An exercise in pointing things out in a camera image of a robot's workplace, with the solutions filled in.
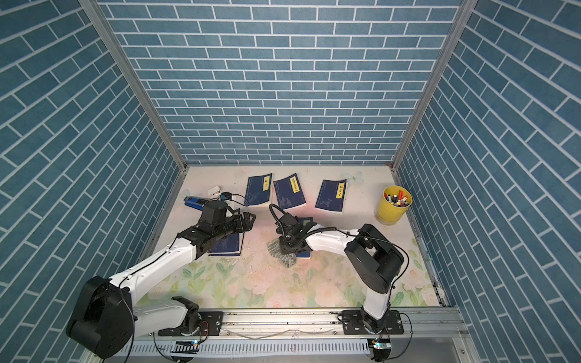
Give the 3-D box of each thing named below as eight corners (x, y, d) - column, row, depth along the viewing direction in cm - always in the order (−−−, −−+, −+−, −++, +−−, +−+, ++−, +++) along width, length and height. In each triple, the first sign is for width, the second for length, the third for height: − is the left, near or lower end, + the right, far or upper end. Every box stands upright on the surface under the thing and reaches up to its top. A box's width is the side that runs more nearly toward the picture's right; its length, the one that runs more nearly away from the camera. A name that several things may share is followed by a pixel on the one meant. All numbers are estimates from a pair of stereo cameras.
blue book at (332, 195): (314, 208, 106) (315, 204, 103) (322, 179, 118) (323, 174, 115) (342, 214, 104) (343, 210, 101) (347, 184, 116) (348, 179, 113)
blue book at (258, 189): (244, 205, 106) (243, 202, 104) (250, 177, 117) (249, 173, 115) (268, 205, 106) (268, 202, 104) (271, 177, 117) (271, 173, 115)
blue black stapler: (184, 206, 106) (181, 201, 103) (189, 199, 108) (186, 195, 105) (202, 210, 105) (199, 205, 102) (206, 204, 107) (204, 199, 104)
